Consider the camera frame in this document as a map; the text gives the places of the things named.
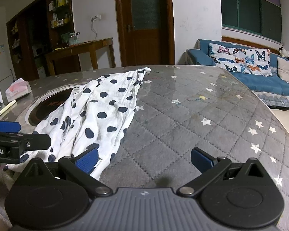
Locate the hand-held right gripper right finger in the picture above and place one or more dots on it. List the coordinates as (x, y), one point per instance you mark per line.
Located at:
(202, 160)

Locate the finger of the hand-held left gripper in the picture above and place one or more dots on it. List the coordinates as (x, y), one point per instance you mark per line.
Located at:
(4, 126)
(33, 140)

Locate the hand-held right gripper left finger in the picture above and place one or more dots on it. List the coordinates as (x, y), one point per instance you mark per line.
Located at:
(86, 160)

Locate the white navy polka dot garment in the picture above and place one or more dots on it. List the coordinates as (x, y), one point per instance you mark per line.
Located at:
(98, 105)

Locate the white marker pen red cap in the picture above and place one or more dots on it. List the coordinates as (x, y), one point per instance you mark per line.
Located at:
(7, 107)

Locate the round built-in table stove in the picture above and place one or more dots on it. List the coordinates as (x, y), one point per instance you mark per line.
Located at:
(23, 115)

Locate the round black built-in cooker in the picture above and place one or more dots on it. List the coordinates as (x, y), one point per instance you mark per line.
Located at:
(43, 110)

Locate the pink white tissue pack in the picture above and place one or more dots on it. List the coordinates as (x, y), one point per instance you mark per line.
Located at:
(18, 89)

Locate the white fridge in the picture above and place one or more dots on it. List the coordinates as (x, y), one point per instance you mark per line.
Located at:
(0, 65)

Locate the blue sofa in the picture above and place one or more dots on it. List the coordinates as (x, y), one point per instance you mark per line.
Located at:
(255, 81)

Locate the yellow paper note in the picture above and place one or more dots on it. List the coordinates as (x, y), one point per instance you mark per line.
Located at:
(59, 49)

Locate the butterfly print pillow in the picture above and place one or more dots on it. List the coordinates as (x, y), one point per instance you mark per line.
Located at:
(238, 60)

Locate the wooden side table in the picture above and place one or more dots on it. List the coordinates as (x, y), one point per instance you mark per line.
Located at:
(86, 45)

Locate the dark wooden shelf cabinet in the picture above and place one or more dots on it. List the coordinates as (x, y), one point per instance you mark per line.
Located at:
(45, 16)

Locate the brown wooden door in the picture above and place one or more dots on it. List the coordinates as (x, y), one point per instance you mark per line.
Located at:
(144, 41)

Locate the black white plush toy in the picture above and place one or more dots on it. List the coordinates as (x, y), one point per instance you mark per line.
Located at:
(284, 52)

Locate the green framed window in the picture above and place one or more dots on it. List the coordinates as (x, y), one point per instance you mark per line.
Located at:
(250, 14)

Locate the white wall socket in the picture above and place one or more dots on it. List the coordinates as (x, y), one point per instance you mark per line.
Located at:
(95, 17)

